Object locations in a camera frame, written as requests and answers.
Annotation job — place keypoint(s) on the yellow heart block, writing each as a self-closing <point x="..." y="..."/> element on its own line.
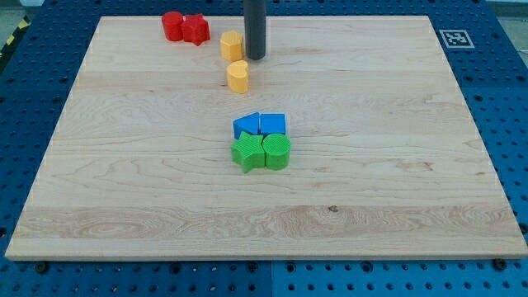
<point x="238" y="76"/>

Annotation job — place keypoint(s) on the blue triangle block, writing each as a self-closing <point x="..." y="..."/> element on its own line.
<point x="249" y="124"/>

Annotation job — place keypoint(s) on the green cylinder block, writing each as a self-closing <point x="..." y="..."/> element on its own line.
<point x="277" y="151"/>

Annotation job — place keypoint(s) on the green star block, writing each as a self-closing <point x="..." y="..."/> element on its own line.
<point x="247" y="151"/>

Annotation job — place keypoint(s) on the blue cube block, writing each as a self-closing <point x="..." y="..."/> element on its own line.
<point x="272" y="124"/>

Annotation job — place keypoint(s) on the light wooden board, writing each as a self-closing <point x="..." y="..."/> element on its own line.
<point x="385" y="161"/>

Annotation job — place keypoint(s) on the yellow hexagon block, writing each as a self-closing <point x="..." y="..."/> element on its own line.
<point x="231" y="45"/>

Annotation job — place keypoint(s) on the red star block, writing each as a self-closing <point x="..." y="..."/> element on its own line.
<point x="195" y="29"/>

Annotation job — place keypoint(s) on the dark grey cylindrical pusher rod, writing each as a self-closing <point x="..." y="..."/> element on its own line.
<point x="254" y="13"/>

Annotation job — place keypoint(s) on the red cylinder block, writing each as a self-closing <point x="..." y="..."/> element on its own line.
<point x="172" y="22"/>

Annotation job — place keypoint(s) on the white fiducial marker tag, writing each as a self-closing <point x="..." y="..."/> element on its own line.
<point x="456" y="39"/>

